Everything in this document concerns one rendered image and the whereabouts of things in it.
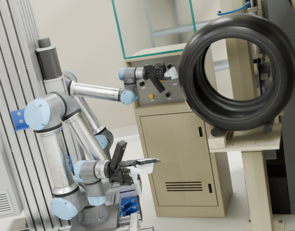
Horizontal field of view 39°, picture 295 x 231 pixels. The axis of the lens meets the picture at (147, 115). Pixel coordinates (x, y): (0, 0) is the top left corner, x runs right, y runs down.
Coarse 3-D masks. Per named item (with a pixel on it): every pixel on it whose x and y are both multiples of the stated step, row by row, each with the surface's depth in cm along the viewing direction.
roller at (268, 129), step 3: (273, 120) 224; (267, 123) 216; (270, 123) 216; (273, 123) 221; (264, 126) 215; (267, 126) 214; (270, 126) 214; (264, 129) 215; (267, 129) 215; (270, 129) 214; (267, 132) 216
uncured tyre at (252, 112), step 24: (216, 24) 205; (240, 24) 200; (264, 24) 201; (192, 48) 211; (264, 48) 198; (288, 48) 201; (192, 72) 216; (288, 72) 200; (192, 96) 218; (216, 96) 244; (264, 96) 235; (288, 96) 205; (216, 120) 219; (240, 120) 214; (264, 120) 211
